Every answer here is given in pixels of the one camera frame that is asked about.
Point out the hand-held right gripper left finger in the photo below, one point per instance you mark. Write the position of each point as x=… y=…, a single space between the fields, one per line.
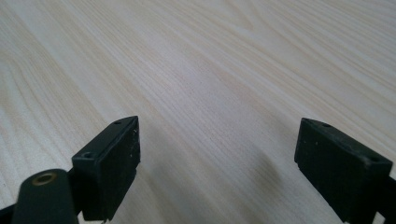
x=109 y=168

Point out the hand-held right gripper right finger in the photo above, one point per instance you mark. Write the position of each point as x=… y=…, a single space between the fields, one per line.
x=339 y=168

